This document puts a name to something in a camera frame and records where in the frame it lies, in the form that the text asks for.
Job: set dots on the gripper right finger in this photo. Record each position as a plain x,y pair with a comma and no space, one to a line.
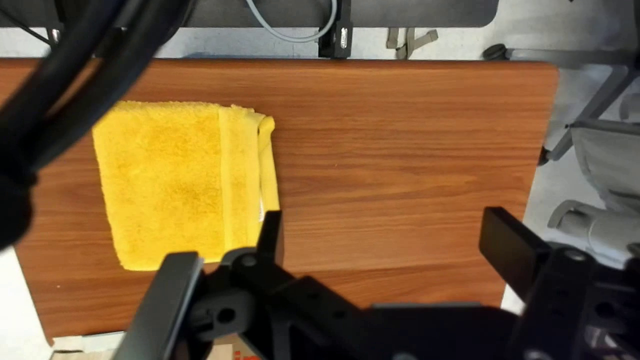
555,290

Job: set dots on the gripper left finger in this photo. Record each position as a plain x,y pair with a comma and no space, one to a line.
270,295

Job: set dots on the yellow towel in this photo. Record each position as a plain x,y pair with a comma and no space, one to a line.
170,185

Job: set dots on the grey office chair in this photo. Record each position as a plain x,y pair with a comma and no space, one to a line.
607,160

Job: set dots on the cardboard box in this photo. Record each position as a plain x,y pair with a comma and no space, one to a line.
85,346

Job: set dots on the black clamp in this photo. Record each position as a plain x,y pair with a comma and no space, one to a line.
336,40

